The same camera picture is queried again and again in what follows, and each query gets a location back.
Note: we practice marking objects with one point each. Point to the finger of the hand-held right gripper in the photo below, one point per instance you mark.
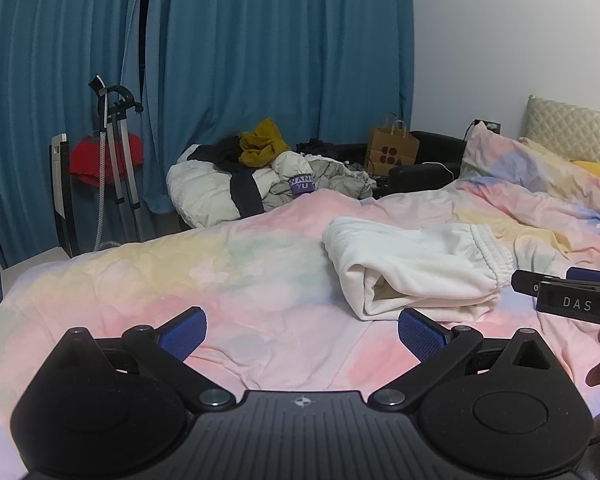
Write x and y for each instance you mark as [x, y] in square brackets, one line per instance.
[592, 275]
[527, 282]

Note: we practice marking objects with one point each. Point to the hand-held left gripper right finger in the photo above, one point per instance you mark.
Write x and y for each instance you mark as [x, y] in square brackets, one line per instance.
[420, 334]

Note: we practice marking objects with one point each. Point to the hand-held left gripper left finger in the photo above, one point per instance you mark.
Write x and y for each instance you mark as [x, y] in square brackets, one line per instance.
[182, 334]

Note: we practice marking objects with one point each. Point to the white pants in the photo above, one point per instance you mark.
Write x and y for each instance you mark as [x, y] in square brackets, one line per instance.
[420, 255]

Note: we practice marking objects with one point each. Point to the pastel tie-dye duvet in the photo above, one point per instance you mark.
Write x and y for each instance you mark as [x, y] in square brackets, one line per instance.
[205, 270]

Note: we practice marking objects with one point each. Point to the pastel tie-dye pillow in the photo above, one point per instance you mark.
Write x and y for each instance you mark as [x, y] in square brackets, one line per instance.
[525, 160]

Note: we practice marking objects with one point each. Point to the white puffy jacket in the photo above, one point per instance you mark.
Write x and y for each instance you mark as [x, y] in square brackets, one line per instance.
[200, 195]

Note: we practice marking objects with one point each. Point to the quilted cream headboard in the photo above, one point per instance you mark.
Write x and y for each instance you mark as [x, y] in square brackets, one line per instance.
[570, 122]

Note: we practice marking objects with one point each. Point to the grey garment with purple label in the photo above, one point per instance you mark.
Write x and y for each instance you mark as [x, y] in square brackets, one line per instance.
[325, 180]

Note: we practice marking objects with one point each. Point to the brown paper bag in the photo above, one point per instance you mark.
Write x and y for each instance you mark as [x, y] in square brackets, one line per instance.
[392, 152]

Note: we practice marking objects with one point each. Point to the black chair with white back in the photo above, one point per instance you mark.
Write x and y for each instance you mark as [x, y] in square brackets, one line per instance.
[62, 195]

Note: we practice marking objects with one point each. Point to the dark cloth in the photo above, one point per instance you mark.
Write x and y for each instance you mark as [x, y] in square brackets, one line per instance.
[222, 152]

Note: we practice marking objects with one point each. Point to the red cloth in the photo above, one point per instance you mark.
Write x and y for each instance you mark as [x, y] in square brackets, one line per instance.
[87, 162]

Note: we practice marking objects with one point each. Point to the garment steamer stand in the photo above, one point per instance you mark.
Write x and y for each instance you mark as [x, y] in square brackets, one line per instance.
[112, 150]

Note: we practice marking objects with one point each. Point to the mustard yellow cloth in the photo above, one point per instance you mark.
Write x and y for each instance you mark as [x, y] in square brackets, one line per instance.
[262, 147]

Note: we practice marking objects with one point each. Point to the blue curtain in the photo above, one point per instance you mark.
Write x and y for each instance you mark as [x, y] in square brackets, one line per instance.
[280, 50]
[45, 50]

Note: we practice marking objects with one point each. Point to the wall socket with charger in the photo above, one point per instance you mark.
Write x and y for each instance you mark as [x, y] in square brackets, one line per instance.
[486, 126]

